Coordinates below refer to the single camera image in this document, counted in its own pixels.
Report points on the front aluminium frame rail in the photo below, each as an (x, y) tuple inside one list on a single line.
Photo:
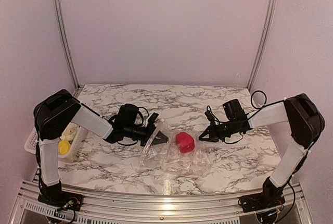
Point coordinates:
[(113, 207)]

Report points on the clear zip top bag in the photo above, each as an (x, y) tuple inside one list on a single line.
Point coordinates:
[(168, 157)]

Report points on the right aluminium frame post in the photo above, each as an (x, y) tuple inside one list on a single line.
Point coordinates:
[(262, 43)]

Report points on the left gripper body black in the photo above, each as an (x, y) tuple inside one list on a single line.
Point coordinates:
[(143, 135)]

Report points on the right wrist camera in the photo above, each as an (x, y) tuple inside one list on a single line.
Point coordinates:
[(210, 116)]

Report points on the aluminium frame post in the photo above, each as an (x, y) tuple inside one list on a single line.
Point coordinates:
[(65, 44), (262, 43)]

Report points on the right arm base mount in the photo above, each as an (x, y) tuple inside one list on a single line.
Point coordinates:
[(255, 202)]

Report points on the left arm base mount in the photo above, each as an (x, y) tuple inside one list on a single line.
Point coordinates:
[(62, 200)]

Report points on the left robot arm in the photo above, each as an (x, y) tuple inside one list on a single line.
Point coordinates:
[(54, 114)]

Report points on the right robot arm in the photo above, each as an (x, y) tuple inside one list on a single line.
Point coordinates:
[(298, 114)]

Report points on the red fake pepper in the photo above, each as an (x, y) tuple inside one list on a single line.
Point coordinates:
[(185, 142)]

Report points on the white fake cauliflower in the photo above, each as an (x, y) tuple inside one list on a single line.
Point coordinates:
[(70, 132)]

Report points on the white perforated plastic basket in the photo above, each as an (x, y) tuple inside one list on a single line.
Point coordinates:
[(81, 135)]

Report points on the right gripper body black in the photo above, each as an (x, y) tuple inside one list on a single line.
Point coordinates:
[(223, 132)]

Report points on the left aluminium frame post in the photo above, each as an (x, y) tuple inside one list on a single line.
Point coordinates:
[(65, 44)]

